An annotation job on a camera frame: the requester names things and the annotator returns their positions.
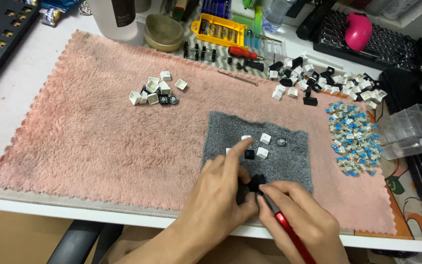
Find person's right hand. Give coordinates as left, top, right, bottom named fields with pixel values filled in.
left=256, top=180, right=348, bottom=257

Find person's left hand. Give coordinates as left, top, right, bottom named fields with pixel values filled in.
left=176, top=140, right=266, bottom=254

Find red handled thin tool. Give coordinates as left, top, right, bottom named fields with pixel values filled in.
left=260, top=192, right=317, bottom=264

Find large black keycap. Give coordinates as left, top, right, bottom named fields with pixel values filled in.
left=236, top=174, right=267, bottom=206

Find grey towel cloth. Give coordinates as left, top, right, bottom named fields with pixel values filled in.
left=201, top=111, right=314, bottom=195

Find pile of blue key switches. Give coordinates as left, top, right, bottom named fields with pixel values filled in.
left=326, top=101, right=384, bottom=177

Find person's leg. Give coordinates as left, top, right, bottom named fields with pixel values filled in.
left=100, top=235, right=153, bottom=264

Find cartoon print desk mat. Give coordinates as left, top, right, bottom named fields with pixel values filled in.
left=354, top=92, right=422, bottom=242

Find thin metal pick tool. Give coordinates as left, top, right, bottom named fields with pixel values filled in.
left=218, top=70, right=259, bottom=87

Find small pile of white keycaps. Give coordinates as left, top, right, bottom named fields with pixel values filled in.
left=128, top=71, right=188, bottom=106

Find pink fluffy cloth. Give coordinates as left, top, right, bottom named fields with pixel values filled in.
left=0, top=29, right=398, bottom=236

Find heap of black white keycaps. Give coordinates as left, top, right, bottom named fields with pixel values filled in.
left=268, top=55, right=388, bottom=110

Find grey zigzag pattern mat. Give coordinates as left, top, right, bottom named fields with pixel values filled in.
left=174, top=4, right=271, bottom=78

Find clear plastic box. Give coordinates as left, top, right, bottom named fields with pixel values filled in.
left=379, top=104, right=422, bottom=160

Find small black plastic parts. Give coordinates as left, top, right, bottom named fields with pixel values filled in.
left=227, top=56, right=265, bottom=73

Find white plastic strip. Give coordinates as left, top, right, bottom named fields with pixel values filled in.
left=300, top=51, right=344, bottom=70

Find clear plastic tray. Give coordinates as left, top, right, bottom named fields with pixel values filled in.
left=244, top=35, right=287, bottom=61

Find yellow screwdriver bit case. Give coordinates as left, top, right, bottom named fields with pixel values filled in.
left=191, top=13, right=250, bottom=50

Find green plastic holder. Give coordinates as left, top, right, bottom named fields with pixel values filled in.
left=231, top=0, right=264, bottom=35

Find black keyboard base with switches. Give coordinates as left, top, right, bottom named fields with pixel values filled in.
left=313, top=9, right=417, bottom=71

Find blue screwdriver set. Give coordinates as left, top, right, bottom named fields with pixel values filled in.
left=201, top=0, right=232, bottom=20

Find clear water bottle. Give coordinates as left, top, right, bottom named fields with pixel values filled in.
left=261, top=0, right=293, bottom=34

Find pink rounded mouse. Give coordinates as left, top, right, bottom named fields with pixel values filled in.
left=344, top=12, right=373, bottom=52

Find black cylindrical case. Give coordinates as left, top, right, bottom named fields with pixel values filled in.
left=295, top=0, right=338, bottom=41

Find white bottle with black label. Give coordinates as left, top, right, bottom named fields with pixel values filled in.
left=88, top=0, right=139, bottom=41

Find silver snack packet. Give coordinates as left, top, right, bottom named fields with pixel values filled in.
left=39, top=7, right=62, bottom=28

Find blue packet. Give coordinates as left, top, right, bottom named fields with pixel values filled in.
left=39, top=0, right=81, bottom=12

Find red handled screwdriver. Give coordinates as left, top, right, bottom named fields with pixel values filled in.
left=228, top=46, right=269, bottom=61

